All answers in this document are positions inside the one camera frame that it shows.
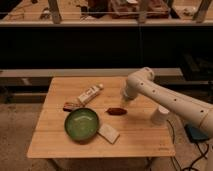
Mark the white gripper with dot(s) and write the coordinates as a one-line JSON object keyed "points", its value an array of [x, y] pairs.
{"points": [[125, 100]]}

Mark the dark red pepper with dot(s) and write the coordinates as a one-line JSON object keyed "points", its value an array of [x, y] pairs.
{"points": [[116, 111]]}

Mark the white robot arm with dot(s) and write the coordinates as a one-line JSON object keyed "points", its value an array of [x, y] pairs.
{"points": [[195, 111]]}

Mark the green ceramic bowl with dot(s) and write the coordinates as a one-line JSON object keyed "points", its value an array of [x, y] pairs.
{"points": [[81, 124]]}

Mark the white tube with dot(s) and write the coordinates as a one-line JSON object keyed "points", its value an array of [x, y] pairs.
{"points": [[90, 93]]}

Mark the wooden table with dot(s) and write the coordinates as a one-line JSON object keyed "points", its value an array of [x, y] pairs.
{"points": [[138, 137]]}

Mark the small brown snack bar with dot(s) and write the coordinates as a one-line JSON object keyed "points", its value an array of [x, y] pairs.
{"points": [[70, 106]]}

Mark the blue box on floor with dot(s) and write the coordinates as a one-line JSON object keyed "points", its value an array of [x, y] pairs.
{"points": [[194, 134]]}

